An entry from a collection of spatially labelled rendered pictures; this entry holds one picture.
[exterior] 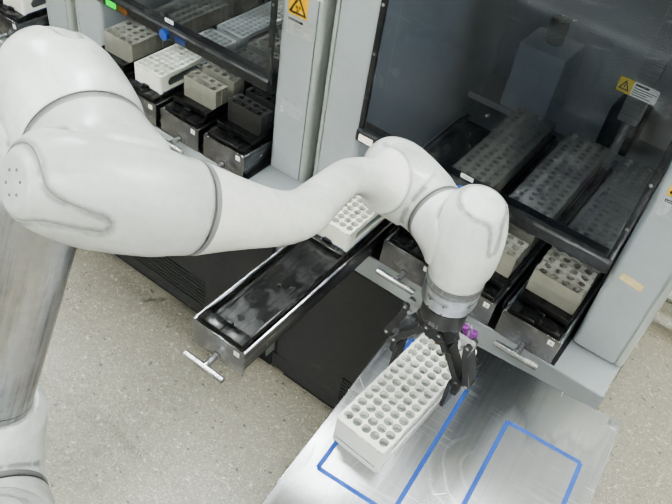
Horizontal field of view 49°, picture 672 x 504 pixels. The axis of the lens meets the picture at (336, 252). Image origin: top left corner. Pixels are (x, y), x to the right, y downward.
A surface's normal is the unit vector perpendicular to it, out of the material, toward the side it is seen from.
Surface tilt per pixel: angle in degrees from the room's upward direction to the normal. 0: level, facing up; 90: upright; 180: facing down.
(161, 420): 0
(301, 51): 90
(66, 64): 1
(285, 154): 90
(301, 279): 0
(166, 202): 58
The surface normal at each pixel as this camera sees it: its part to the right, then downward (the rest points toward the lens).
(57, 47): 0.10, -0.74
